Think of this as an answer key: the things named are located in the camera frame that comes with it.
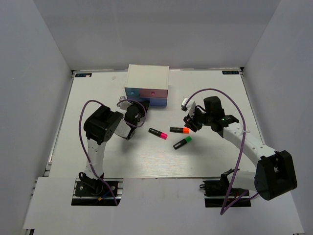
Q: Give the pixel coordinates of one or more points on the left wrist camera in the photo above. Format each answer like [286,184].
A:
[123,104]

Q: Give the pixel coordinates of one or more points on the right blue corner label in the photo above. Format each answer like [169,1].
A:
[229,72]

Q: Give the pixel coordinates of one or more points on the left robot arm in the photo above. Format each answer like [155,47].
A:
[100,126]

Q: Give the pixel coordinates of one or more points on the purple-blue wide drawer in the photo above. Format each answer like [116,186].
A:
[157,102]

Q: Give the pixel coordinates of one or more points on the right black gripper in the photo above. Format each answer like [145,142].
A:
[190,123]

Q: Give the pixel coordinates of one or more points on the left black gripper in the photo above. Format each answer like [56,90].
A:
[143,106]

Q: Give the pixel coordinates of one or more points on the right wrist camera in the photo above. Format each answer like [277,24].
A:
[188,106]

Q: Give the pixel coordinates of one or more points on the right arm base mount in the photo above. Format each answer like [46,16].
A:
[214,194]

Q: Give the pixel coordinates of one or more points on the left blue corner label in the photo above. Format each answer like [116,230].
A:
[83,74]

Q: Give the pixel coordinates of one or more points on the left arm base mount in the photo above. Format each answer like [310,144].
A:
[84,195]

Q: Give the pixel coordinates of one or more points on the light blue small drawer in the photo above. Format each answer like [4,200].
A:
[133,92]

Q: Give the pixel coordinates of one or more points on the green cap highlighter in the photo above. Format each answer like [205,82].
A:
[182,142]

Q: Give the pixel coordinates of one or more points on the pink cap highlighter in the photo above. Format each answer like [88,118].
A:
[158,133]

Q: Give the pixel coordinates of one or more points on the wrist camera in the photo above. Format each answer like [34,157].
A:
[188,106]
[123,104]

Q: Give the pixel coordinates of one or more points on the blue corner label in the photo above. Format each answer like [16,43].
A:
[229,72]
[83,74]

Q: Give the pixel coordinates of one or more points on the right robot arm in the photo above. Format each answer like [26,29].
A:
[274,174]

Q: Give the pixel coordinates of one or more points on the pink drawer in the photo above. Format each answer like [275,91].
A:
[153,93]

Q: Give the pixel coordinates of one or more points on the white drawer cabinet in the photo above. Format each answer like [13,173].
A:
[147,77]

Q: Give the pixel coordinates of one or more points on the orange cap highlighter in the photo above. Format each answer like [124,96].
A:
[180,130]

